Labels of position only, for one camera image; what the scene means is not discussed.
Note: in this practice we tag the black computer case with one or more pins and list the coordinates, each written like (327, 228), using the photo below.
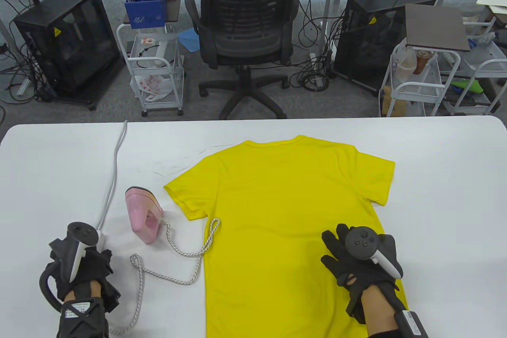
(67, 44)
(368, 48)

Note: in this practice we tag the person's right hand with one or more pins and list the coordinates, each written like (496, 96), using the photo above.
(342, 266)

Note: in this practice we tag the yellow t-shirt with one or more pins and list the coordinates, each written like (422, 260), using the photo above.
(297, 171)

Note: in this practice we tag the pink electric iron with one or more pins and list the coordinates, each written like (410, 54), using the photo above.
(136, 211)

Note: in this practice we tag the person's left hand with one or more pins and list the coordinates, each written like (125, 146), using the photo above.
(93, 270)

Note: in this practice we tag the white printed plastic bag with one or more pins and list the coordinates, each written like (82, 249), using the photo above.
(152, 84)

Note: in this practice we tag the green plastic item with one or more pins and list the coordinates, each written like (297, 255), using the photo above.
(469, 86)

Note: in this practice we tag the black wrist sensor box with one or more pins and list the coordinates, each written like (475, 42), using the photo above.
(412, 324)

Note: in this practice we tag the brown coffee cup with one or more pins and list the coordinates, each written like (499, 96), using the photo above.
(421, 62)

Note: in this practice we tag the translucent plastic jug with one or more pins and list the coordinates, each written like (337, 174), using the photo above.
(406, 68)

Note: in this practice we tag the white table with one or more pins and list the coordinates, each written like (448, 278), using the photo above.
(59, 175)

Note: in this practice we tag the blue cloth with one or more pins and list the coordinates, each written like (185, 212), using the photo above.
(188, 39)

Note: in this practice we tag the white metal cart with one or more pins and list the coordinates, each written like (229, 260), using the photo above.
(412, 86)
(487, 64)
(177, 76)

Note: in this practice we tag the person's right forearm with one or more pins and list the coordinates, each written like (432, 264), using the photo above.
(378, 308)

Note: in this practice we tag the grey white controller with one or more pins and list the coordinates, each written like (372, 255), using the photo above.
(362, 241)
(81, 235)

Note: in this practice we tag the black mesh office chair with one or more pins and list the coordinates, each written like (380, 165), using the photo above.
(247, 37)

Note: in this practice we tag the brown paper bag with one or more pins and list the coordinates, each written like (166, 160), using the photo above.
(396, 106)

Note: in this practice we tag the dark brown board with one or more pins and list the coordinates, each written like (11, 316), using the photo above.
(435, 25)

